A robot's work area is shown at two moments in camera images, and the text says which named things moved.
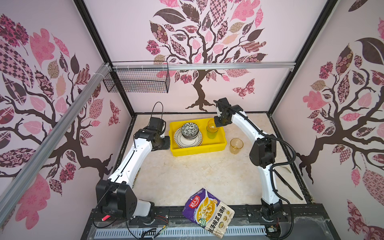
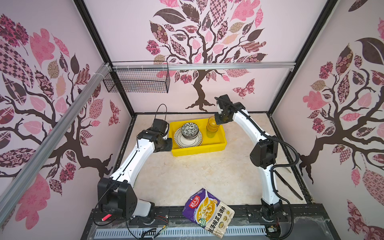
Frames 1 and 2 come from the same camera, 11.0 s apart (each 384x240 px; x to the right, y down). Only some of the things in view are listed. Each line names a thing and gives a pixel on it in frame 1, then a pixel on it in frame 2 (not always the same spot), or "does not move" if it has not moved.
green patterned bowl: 189,130 does not move
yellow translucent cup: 236,144 -> 211,125
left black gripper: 166,145 does not move
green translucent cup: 211,135 does not move
